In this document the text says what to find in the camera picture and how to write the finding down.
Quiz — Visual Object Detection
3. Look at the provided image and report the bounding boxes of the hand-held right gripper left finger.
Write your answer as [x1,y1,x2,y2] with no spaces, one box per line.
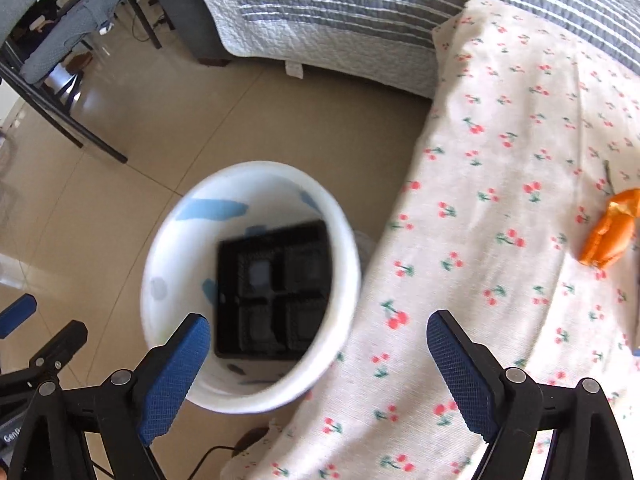
[10,312,211,480]

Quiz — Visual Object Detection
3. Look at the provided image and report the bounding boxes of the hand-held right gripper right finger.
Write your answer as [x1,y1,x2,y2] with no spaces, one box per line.
[426,310,633,480]

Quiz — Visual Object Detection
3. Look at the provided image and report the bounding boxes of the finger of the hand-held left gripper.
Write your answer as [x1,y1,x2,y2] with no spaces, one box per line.
[0,294,38,339]
[0,320,88,401]

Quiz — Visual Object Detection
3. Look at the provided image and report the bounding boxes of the white bin with blue marks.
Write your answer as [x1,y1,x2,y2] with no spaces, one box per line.
[141,161,362,413]

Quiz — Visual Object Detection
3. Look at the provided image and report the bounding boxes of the black plastic tray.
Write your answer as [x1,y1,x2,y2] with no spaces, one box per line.
[214,220,333,360]

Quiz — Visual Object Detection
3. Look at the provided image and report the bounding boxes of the cherry print tablecloth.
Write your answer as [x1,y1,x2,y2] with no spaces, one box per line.
[217,0,640,480]

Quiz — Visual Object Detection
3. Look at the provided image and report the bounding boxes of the small green fruit stem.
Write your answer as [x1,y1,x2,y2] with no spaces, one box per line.
[600,160,619,197]

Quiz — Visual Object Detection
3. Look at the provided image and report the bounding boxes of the grey quilted chair cushion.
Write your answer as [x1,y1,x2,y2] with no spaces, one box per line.
[20,0,144,84]

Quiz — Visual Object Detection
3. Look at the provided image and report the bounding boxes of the dark grey sofa base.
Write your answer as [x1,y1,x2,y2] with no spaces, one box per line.
[135,0,232,65]

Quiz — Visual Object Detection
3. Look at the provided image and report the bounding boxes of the black cable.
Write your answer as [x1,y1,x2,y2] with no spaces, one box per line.
[190,446,237,480]

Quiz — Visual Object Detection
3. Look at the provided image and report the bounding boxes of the black frame chair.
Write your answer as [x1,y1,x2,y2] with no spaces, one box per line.
[0,0,166,164]

